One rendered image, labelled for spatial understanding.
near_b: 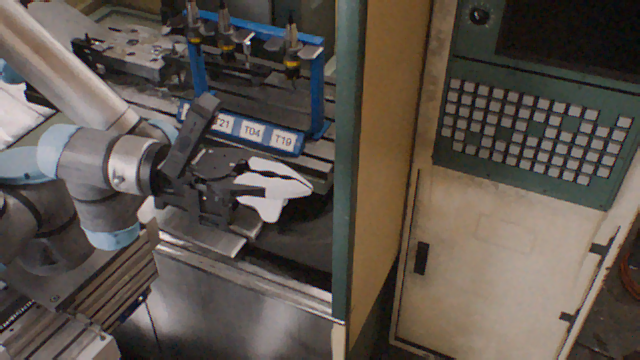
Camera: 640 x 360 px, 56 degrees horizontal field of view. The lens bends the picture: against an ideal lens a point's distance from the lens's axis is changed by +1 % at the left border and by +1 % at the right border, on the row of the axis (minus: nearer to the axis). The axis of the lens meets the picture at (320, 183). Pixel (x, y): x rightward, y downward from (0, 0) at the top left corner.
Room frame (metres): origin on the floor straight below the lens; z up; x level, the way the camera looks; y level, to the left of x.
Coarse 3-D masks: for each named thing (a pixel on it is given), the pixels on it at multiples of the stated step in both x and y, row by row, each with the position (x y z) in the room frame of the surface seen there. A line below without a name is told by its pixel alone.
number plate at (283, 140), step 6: (276, 132) 1.49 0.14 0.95; (282, 132) 1.48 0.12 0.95; (276, 138) 1.47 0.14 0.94; (282, 138) 1.47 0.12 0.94; (288, 138) 1.46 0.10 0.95; (294, 138) 1.46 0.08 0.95; (270, 144) 1.47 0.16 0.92; (276, 144) 1.46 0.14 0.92; (282, 144) 1.46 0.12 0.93; (288, 144) 1.45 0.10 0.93; (288, 150) 1.44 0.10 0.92
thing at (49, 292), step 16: (96, 256) 0.79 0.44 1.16; (112, 256) 0.80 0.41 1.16; (16, 272) 0.75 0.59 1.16; (64, 272) 0.75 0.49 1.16; (80, 272) 0.75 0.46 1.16; (96, 272) 0.76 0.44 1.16; (16, 288) 0.72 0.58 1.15; (32, 288) 0.72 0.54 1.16; (48, 288) 0.71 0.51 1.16; (64, 288) 0.71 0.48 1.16; (80, 288) 0.72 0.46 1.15; (48, 304) 0.68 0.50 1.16; (64, 304) 0.69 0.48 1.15; (32, 320) 0.68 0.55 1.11; (0, 336) 0.64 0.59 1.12; (16, 336) 0.65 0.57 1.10
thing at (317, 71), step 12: (324, 48) 1.57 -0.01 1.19; (312, 60) 1.55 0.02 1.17; (324, 60) 1.57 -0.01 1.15; (312, 72) 1.55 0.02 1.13; (324, 72) 1.57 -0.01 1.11; (312, 84) 1.55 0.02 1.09; (324, 84) 1.57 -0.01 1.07; (312, 96) 1.55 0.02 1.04; (312, 108) 1.55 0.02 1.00; (312, 120) 1.55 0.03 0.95; (312, 132) 1.53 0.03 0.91; (324, 132) 1.54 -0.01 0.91
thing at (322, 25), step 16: (160, 0) 2.52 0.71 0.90; (272, 0) 2.27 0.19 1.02; (288, 0) 2.24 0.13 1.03; (304, 0) 2.26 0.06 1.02; (320, 0) 2.41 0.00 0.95; (160, 16) 2.50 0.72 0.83; (176, 16) 2.46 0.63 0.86; (272, 16) 2.27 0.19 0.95; (288, 16) 2.24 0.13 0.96; (304, 16) 2.26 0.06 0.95; (320, 16) 2.40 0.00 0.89; (176, 32) 2.46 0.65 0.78; (304, 32) 2.26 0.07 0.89; (320, 32) 2.40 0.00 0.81; (240, 48) 2.32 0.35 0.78; (256, 48) 2.29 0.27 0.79; (304, 64) 2.25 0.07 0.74
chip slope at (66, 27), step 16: (48, 16) 2.58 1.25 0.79; (64, 16) 2.62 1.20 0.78; (80, 16) 2.65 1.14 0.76; (64, 32) 2.52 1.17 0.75; (80, 32) 2.55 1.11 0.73; (96, 32) 2.59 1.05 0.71; (0, 80) 2.13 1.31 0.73; (0, 96) 2.05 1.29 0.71; (16, 96) 2.07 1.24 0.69; (0, 112) 1.97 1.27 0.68; (16, 112) 2.00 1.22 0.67; (32, 112) 2.02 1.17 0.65; (48, 112) 2.04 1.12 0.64; (0, 128) 1.90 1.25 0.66; (16, 128) 1.92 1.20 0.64; (32, 128) 1.94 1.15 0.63
